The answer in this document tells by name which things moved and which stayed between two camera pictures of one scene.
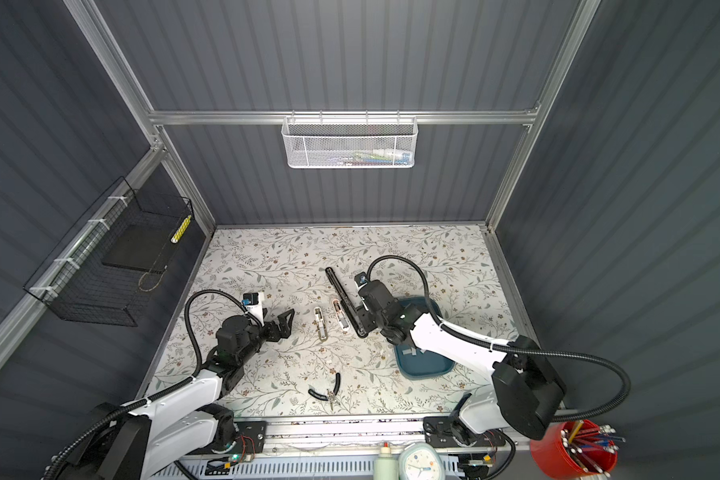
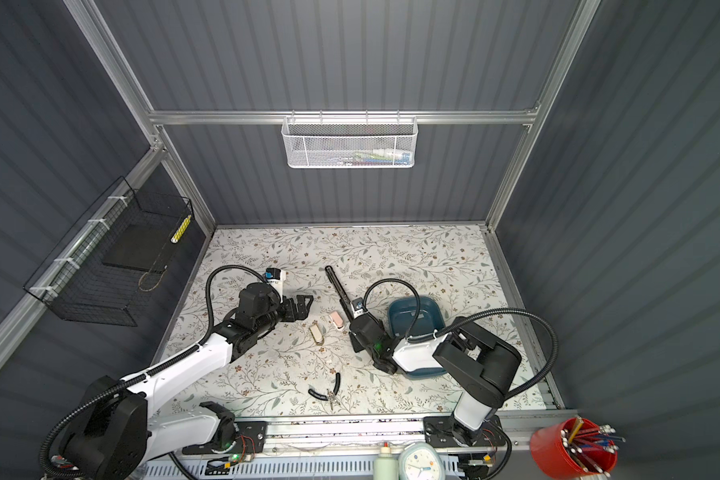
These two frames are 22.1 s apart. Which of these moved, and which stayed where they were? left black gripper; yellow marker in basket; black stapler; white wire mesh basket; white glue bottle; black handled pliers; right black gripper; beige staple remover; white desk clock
Moved: left black gripper; beige staple remover; right black gripper
Stayed: white wire mesh basket; white glue bottle; yellow marker in basket; black handled pliers; white desk clock; black stapler
